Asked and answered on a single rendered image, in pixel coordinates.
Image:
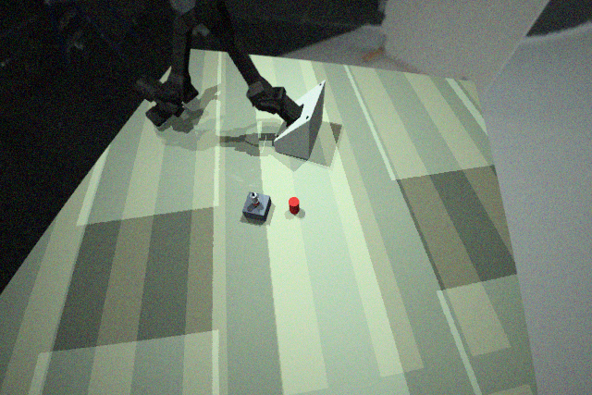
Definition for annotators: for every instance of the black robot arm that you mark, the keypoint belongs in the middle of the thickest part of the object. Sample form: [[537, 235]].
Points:
[[214, 15]]

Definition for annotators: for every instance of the dark red marker cap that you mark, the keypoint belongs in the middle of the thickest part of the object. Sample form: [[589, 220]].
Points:
[[294, 205]]

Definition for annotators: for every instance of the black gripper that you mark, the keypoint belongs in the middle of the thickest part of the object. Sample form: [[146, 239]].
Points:
[[158, 117]]

